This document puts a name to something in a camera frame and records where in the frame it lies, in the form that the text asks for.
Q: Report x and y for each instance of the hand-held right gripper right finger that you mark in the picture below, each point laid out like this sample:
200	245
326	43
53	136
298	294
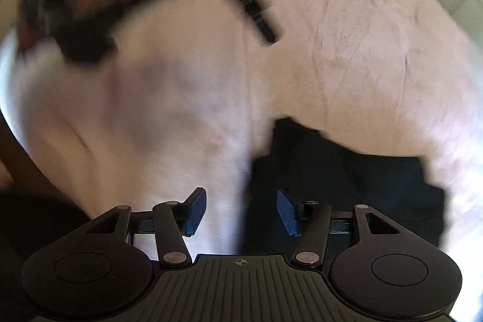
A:
288	212

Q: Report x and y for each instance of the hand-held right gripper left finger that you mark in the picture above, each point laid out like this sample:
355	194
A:
196	210

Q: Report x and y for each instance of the black zip jacket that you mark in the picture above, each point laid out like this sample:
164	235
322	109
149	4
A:
339	186

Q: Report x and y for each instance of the person's dark pants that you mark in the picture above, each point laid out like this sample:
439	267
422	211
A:
30	224

